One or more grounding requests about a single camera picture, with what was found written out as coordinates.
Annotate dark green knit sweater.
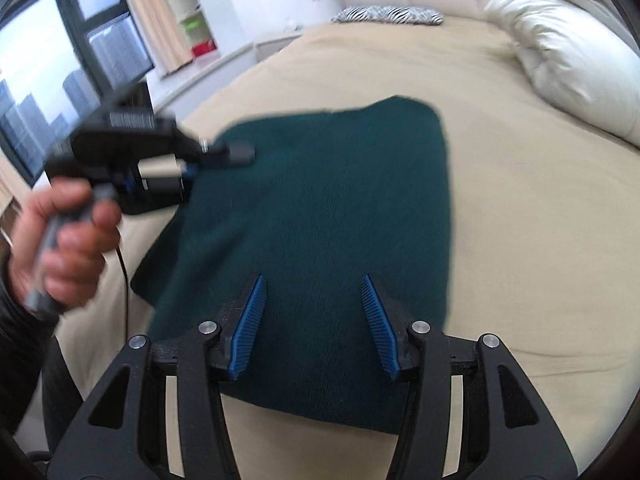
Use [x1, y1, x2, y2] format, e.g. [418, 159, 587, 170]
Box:
[131, 96, 451, 434]

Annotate left hand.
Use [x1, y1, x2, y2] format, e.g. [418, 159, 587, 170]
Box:
[6, 178, 122, 309]

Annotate black framed window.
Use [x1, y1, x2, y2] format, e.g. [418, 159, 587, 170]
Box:
[1, 0, 154, 183]

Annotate red box on shelf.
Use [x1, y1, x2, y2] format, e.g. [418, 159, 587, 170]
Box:
[191, 39, 217, 58]

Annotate beige curtain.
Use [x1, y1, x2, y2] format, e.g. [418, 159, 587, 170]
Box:
[127, 0, 193, 75]

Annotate white bedside table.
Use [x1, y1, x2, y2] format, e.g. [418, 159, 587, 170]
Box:
[254, 29, 305, 63]

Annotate beige bed with sheet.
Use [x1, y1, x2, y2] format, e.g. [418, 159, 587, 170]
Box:
[58, 18, 639, 479]

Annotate zebra print pillow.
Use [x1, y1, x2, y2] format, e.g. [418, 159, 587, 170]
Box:
[331, 4, 444, 26]

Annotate white folded duvet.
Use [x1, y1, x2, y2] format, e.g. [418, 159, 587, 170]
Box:
[485, 0, 639, 146]

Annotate black cable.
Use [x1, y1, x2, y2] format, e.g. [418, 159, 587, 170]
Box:
[113, 228, 132, 340]

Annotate white wall shelf unit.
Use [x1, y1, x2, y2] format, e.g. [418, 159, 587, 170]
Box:
[167, 0, 217, 61]

